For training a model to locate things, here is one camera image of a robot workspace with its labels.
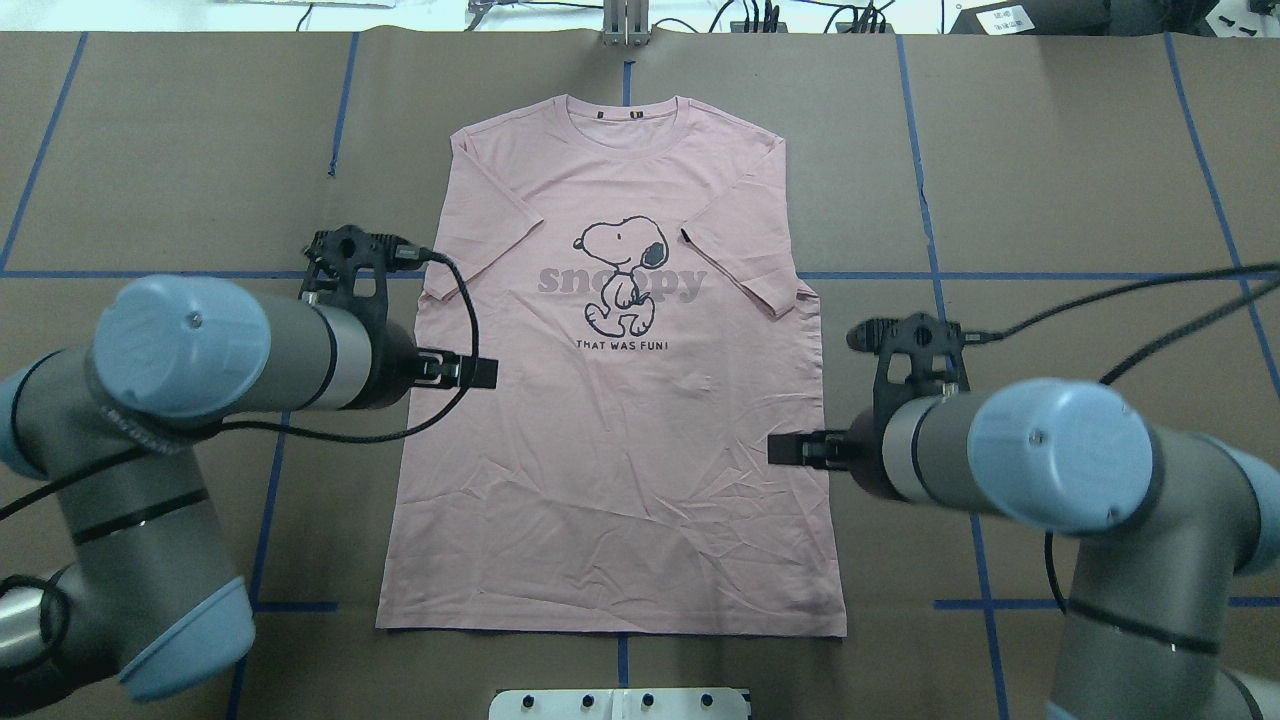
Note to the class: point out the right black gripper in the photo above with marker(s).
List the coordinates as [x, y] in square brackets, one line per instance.
[865, 455]

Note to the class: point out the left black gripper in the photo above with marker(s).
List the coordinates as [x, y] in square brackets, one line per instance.
[397, 367]

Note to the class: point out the pink Snoopy t-shirt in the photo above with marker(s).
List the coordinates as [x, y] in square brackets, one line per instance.
[632, 273]

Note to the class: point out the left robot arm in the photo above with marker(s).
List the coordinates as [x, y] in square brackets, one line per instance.
[152, 599]

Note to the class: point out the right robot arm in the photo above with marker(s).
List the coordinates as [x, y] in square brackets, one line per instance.
[1165, 520]

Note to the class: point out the blue tape cross strip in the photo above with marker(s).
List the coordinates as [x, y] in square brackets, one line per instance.
[984, 604]

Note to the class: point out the black box device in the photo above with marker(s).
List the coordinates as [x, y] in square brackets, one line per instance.
[1061, 18]

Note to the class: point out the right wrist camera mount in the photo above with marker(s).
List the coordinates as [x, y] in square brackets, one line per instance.
[917, 356]

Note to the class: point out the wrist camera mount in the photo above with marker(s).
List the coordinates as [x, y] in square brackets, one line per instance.
[348, 268]
[917, 356]

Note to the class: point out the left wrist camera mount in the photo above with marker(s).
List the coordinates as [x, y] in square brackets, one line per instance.
[348, 268]

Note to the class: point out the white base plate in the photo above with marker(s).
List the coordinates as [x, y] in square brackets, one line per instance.
[623, 703]

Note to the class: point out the aluminium frame post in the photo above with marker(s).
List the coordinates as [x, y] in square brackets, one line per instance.
[626, 23]

